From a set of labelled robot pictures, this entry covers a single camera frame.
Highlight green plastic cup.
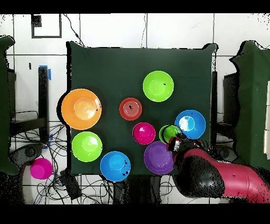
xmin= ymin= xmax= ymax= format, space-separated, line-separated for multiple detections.
xmin=159 ymin=124 xmax=182 ymax=145

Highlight pink plastic bowl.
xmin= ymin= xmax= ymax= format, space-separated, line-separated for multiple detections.
xmin=132 ymin=122 xmax=156 ymax=146

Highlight red-orange plastic bowl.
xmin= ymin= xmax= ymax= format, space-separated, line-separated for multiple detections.
xmin=119 ymin=97 xmax=142 ymax=122

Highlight blue plastic bowl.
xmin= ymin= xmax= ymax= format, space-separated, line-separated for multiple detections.
xmin=100 ymin=151 xmax=131 ymax=182
xmin=174 ymin=109 xmax=207 ymax=141

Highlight large orange plastic bowl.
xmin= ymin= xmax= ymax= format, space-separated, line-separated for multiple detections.
xmin=61 ymin=88 xmax=102 ymax=130

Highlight purple plastic bowl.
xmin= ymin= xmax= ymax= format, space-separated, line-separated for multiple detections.
xmin=143 ymin=141 xmax=175 ymax=175

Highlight dark grey chair base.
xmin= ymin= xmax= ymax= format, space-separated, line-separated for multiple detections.
xmin=9 ymin=143 xmax=45 ymax=169
xmin=217 ymin=145 xmax=238 ymax=163

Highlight green plastic bowl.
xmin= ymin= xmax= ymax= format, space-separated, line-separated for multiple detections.
xmin=142 ymin=70 xmax=175 ymax=102
xmin=71 ymin=131 xmax=103 ymax=163

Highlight black cabinet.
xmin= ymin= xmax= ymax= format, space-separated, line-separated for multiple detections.
xmin=223 ymin=72 xmax=240 ymax=127

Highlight green cloth side table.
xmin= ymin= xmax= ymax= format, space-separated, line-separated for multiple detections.
xmin=229 ymin=40 xmax=270 ymax=180
xmin=0 ymin=35 xmax=20 ymax=176

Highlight dark green table cloth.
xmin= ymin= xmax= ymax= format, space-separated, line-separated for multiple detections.
xmin=66 ymin=41 xmax=217 ymax=178

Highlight black power brick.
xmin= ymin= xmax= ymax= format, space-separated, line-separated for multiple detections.
xmin=59 ymin=169 xmax=82 ymax=200

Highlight pink plastic cup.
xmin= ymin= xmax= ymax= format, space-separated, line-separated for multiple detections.
xmin=30 ymin=157 xmax=53 ymax=180

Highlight blue tape strip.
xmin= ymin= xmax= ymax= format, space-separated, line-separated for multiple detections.
xmin=38 ymin=64 xmax=52 ymax=81

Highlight white round stool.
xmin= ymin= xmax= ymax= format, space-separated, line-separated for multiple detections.
xmin=22 ymin=164 xmax=55 ymax=204

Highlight black stand frame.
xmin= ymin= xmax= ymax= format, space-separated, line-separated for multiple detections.
xmin=8 ymin=66 xmax=50 ymax=144
xmin=211 ymin=70 xmax=218 ymax=146

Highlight tangled floor cables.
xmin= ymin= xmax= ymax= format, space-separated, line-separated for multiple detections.
xmin=10 ymin=123 xmax=114 ymax=204

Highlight black floor cable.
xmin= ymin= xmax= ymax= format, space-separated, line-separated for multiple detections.
xmin=63 ymin=13 xmax=86 ymax=47
xmin=140 ymin=13 xmax=148 ymax=48

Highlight black square floor frame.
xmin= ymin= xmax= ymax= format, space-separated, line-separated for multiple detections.
xmin=31 ymin=13 xmax=62 ymax=39

